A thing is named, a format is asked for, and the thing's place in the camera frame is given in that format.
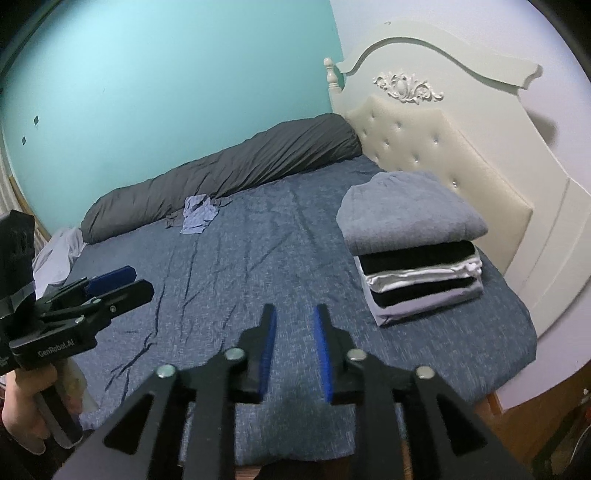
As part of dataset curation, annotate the striped beige curtain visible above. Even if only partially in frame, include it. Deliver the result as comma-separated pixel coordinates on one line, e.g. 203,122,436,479
1,154,50,246

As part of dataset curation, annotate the light grey crumpled blanket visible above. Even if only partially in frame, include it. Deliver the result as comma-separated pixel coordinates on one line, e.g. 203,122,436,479
33,228,86,299

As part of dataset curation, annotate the person's left hand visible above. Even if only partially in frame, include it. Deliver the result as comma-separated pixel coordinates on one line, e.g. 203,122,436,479
1,365,58,455

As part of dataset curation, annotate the dark grey rolled duvet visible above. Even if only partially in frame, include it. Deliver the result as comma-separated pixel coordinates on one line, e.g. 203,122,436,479
80,113,362,244

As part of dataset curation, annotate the cream tufted headboard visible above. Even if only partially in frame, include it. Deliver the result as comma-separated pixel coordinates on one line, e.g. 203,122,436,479
324,21,590,334

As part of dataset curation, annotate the white folded garment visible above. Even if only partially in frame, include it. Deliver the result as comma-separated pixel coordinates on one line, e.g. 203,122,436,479
356,257,483,293

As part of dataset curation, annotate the blue patterned bed sheet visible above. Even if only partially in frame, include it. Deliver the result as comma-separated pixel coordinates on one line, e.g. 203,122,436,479
71,157,537,465

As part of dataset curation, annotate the black folded garment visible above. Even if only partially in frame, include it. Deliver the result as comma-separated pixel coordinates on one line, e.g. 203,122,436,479
357,240,482,308

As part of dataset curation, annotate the blue checked cloth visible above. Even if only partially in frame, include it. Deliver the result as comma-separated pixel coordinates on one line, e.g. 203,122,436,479
180,194,218,235

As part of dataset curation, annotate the grey knit sweater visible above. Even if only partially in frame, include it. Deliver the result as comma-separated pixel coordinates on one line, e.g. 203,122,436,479
337,171,488,256

